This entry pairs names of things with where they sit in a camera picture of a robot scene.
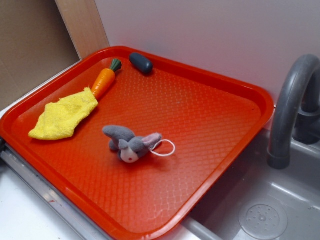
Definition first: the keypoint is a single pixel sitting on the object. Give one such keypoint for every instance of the orange toy carrot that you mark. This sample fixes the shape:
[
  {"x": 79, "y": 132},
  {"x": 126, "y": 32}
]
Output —
[{"x": 105, "y": 79}]

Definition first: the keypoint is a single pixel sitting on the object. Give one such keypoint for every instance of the red plastic tray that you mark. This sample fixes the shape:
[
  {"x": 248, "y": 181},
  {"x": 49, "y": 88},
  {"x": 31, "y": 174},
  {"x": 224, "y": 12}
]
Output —
[{"x": 206, "y": 119}]

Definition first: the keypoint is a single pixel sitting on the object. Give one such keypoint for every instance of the metal edge rail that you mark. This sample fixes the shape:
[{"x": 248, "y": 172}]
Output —
[{"x": 32, "y": 209}]

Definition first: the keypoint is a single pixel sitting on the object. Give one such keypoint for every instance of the dark gray oblong object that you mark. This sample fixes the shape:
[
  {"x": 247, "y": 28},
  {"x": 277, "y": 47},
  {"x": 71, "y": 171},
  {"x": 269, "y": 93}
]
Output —
[{"x": 140, "y": 62}]

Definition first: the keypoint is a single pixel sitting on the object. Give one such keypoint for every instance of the gray plush bunny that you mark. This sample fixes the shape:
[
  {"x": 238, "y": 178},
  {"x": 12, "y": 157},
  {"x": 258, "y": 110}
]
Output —
[{"x": 131, "y": 148}]

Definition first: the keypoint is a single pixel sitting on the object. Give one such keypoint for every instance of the yellow cloth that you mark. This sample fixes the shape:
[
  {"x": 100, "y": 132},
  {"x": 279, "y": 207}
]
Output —
[{"x": 60, "y": 119}]

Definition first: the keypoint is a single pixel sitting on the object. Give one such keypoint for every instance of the gray toy faucet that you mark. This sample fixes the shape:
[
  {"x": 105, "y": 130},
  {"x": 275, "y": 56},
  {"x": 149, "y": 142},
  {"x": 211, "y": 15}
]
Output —
[{"x": 297, "y": 113}]

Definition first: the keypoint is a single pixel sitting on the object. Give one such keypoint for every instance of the gray plastic sink basin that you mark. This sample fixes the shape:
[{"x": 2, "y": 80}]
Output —
[{"x": 252, "y": 201}]

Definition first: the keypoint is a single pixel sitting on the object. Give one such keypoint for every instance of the wooden board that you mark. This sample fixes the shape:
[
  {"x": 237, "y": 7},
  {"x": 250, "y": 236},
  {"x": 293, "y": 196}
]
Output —
[{"x": 84, "y": 25}]

